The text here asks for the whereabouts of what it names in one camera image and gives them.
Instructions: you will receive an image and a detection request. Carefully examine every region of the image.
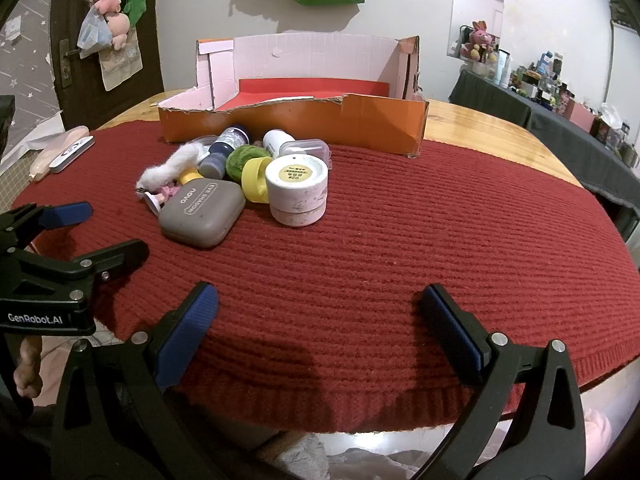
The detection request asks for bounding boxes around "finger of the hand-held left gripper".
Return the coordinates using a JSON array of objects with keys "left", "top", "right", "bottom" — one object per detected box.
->
[
  {"left": 0, "top": 202, "right": 94, "bottom": 252},
  {"left": 0, "top": 239, "right": 150, "bottom": 307}
]

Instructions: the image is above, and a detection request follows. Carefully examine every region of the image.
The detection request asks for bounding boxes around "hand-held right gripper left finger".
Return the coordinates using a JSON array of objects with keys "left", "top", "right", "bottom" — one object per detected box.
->
[{"left": 50, "top": 281, "right": 221, "bottom": 480}]

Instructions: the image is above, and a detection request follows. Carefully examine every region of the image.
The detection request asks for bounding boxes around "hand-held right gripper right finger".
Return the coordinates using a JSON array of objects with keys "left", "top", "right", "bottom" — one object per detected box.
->
[{"left": 417, "top": 284, "right": 587, "bottom": 480}]

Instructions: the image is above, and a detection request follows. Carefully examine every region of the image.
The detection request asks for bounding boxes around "pink toy with yellow top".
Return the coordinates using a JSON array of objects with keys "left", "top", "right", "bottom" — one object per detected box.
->
[{"left": 144, "top": 167, "right": 203, "bottom": 212}]

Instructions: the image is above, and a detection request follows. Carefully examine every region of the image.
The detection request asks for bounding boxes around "grey eyeshadow case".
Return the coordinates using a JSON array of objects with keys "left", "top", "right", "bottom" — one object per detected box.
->
[{"left": 159, "top": 180, "right": 247, "bottom": 249}]

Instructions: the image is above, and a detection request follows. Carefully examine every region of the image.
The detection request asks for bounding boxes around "white fluffy scrunchie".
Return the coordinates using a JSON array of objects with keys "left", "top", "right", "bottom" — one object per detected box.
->
[{"left": 135, "top": 141, "right": 213, "bottom": 193}]

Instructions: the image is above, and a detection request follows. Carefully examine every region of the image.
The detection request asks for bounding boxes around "dark blue bottle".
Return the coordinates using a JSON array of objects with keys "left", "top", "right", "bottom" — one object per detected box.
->
[{"left": 198, "top": 127, "right": 250, "bottom": 180}]

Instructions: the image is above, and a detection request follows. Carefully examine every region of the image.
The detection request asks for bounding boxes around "green fluffy scrunchie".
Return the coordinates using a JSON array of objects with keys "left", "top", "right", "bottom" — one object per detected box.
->
[{"left": 225, "top": 142, "right": 268, "bottom": 183}]

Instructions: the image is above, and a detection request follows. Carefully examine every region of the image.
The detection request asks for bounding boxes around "yellow plastic cap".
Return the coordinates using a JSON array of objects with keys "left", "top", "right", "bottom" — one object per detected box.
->
[{"left": 241, "top": 156, "right": 273, "bottom": 204}]

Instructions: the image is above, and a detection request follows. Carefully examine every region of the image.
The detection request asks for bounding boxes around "white round jar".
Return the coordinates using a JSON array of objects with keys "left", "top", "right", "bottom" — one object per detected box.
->
[{"left": 265, "top": 156, "right": 330, "bottom": 227}]

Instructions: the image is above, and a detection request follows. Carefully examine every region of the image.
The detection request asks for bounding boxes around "small clear plastic box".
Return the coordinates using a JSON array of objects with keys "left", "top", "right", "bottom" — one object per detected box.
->
[{"left": 279, "top": 137, "right": 333, "bottom": 170}]

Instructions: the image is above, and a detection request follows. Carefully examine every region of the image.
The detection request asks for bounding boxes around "orange cardboard box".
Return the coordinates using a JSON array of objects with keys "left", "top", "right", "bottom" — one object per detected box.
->
[{"left": 157, "top": 36, "right": 431, "bottom": 158}]

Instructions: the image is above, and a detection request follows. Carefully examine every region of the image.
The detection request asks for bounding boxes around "person's left hand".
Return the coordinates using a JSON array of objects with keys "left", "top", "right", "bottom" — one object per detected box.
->
[{"left": 13, "top": 335, "right": 44, "bottom": 401}]

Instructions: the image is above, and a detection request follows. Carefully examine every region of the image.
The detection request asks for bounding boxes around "white remote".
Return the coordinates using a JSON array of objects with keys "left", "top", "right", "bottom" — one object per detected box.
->
[{"left": 48, "top": 136, "right": 96, "bottom": 174}]

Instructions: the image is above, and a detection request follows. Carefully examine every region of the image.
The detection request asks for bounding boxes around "pink slipper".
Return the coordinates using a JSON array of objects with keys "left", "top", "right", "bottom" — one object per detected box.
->
[{"left": 29, "top": 126, "right": 91, "bottom": 182}]

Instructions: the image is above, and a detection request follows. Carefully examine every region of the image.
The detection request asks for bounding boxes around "white paper sheet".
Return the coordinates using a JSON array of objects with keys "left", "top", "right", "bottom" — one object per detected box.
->
[{"left": 0, "top": 112, "right": 66, "bottom": 173}]

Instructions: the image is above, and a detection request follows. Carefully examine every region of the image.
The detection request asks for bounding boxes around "red knitted mat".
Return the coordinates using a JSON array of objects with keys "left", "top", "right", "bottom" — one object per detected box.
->
[{"left": 11, "top": 122, "right": 640, "bottom": 433}]

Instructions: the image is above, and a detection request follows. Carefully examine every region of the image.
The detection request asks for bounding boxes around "dark brown door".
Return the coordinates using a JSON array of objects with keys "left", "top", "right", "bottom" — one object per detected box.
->
[{"left": 50, "top": 0, "right": 163, "bottom": 106}]

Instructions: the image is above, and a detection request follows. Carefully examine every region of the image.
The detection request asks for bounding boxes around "green plush toy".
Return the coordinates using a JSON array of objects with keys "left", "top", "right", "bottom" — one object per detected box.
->
[{"left": 124, "top": 0, "right": 148, "bottom": 28}]

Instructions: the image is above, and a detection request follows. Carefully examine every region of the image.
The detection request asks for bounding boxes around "dark cloth covered table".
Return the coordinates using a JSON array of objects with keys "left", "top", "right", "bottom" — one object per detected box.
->
[{"left": 448, "top": 69, "right": 640, "bottom": 241}]

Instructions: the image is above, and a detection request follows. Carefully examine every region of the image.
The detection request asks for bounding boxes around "row of small bottles and boxes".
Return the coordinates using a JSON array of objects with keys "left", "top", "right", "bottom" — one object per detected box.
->
[{"left": 470, "top": 47, "right": 640, "bottom": 168}]

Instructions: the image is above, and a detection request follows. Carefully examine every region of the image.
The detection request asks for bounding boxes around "pink rabbit plush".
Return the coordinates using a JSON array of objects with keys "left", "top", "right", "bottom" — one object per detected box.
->
[{"left": 460, "top": 21, "right": 498, "bottom": 61}]

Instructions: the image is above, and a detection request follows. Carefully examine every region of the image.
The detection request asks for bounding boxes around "white cabinet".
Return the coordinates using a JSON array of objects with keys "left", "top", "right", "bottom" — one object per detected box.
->
[{"left": 602, "top": 0, "right": 640, "bottom": 126}]

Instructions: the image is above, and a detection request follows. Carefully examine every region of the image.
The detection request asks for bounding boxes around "metal door handle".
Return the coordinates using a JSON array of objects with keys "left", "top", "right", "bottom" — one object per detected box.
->
[{"left": 59, "top": 39, "right": 81, "bottom": 92}]

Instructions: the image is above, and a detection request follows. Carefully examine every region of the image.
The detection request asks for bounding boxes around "wall mirror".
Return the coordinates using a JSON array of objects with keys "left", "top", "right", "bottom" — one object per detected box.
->
[{"left": 446, "top": 0, "right": 506, "bottom": 61}]

